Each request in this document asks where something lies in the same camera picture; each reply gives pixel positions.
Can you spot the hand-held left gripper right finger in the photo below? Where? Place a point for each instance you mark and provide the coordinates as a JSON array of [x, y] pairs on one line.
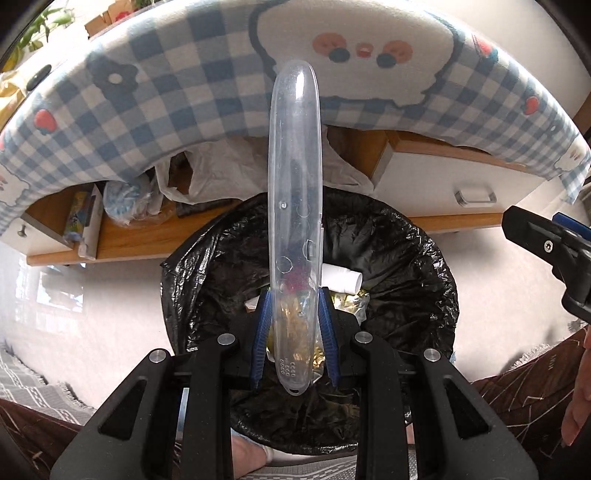
[[328, 339]]

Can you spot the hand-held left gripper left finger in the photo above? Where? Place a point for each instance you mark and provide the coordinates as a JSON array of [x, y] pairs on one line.
[[261, 339]]

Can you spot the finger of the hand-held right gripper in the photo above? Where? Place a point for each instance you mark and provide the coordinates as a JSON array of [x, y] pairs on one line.
[[577, 233], [540, 240]]

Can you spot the gold foil packet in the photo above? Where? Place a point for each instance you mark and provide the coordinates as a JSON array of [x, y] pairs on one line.
[[351, 307], [8, 99]]

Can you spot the black trash bag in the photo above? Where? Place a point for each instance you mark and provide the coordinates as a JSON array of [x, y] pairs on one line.
[[392, 258]]

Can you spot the clear plastic toothbrush case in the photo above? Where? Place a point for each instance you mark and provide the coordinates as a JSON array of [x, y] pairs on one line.
[[295, 184]]

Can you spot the person's right hand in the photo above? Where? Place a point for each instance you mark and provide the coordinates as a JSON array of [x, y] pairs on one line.
[[579, 397]]

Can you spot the white paper roll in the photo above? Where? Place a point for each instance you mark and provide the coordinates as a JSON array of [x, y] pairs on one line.
[[341, 277]]

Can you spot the person's left foot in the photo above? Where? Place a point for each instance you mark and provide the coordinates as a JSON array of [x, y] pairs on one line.
[[258, 457]]

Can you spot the person's right leg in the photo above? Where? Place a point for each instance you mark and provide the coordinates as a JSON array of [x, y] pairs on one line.
[[517, 397]]

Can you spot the person's leg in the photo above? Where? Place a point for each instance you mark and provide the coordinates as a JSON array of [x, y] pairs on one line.
[[517, 397], [41, 438]]

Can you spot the blue slipper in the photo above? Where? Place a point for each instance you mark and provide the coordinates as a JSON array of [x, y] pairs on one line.
[[453, 359]]

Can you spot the white wooden coffee table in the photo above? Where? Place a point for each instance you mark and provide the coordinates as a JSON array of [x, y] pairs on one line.
[[138, 244]]

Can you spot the white plastic bag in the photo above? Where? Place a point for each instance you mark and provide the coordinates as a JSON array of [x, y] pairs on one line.
[[217, 166]]

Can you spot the blue patterned plastic bag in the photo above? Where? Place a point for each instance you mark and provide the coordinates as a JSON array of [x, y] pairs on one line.
[[124, 198]]

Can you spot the colourful printed box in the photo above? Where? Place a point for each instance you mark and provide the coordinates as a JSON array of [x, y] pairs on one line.
[[76, 217]]

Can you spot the grey patterned sofa cover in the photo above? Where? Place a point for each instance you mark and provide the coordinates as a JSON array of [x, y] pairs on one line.
[[27, 387]]

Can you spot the person's left leg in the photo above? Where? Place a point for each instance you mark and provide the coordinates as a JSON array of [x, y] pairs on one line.
[[41, 438]]

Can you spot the white drawer with knob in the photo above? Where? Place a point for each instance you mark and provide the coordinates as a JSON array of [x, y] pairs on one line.
[[37, 230]]

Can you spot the blue white checked tablecloth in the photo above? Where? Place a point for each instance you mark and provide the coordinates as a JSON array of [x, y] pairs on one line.
[[184, 92]]

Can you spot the small black remote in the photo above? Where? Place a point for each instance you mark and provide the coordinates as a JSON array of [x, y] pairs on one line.
[[39, 76]]

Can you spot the brown paper bag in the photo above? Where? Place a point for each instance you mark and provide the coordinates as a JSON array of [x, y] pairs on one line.
[[108, 16]]

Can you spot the green pothos plant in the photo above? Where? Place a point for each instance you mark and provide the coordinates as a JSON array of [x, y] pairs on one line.
[[44, 21]]

